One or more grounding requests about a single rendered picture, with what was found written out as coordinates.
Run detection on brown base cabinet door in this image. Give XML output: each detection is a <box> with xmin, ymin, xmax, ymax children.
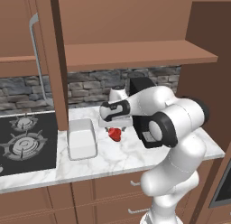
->
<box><xmin>47</xmin><ymin>182</ymin><xmax>79</xmax><ymax>224</ymax></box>
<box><xmin>0</xmin><ymin>186</ymin><xmax>55</xmax><ymax>224</ymax></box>

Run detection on brown open wall cabinet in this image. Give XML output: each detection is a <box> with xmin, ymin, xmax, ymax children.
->
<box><xmin>56</xmin><ymin>0</ymin><xmax>219</xmax><ymax>74</ymax></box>

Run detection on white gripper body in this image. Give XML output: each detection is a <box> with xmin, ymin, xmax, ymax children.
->
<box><xmin>97</xmin><ymin>116</ymin><xmax>134</xmax><ymax>129</ymax></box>

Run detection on brown wooden cabinet door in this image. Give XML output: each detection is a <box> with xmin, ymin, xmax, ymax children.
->
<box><xmin>32</xmin><ymin>0</ymin><xmax>70</xmax><ymax>132</ymax></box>

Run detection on black gas hob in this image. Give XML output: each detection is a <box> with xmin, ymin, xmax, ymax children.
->
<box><xmin>0</xmin><ymin>110</ymin><xmax>59</xmax><ymax>178</ymax></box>

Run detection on built-in oven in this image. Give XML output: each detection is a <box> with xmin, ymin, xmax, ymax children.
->
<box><xmin>208</xmin><ymin>161</ymin><xmax>231</xmax><ymax>210</ymax></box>

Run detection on brown drawer front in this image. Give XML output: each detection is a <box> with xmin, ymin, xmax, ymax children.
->
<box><xmin>92</xmin><ymin>170</ymin><xmax>152</xmax><ymax>202</ymax></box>
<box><xmin>93</xmin><ymin>197</ymin><xmax>155</xmax><ymax>224</ymax></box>

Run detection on brown closed wall cabinet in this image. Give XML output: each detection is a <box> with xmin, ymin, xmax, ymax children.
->
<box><xmin>0</xmin><ymin>0</ymin><xmax>50</xmax><ymax>79</ymax></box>

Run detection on grey cabinet door handle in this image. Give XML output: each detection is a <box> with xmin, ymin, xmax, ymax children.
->
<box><xmin>28</xmin><ymin>13</ymin><xmax>55</xmax><ymax>107</ymax></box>

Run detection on white tupperware container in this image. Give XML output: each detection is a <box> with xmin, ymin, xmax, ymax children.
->
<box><xmin>66</xmin><ymin>117</ymin><xmax>99</xmax><ymax>162</ymax></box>

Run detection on brown tall cabinet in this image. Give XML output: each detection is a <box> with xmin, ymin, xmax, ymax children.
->
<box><xmin>176</xmin><ymin>1</ymin><xmax>231</xmax><ymax>224</ymax></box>

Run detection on grey drawer handle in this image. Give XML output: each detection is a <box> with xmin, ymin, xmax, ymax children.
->
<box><xmin>129</xmin><ymin>179</ymin><xmax>143</xmax><ymax>187</ymax></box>
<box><xmin>127</xmin><ymin>207</ymin><xmax>152</xmax><ymax>216</ymax></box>

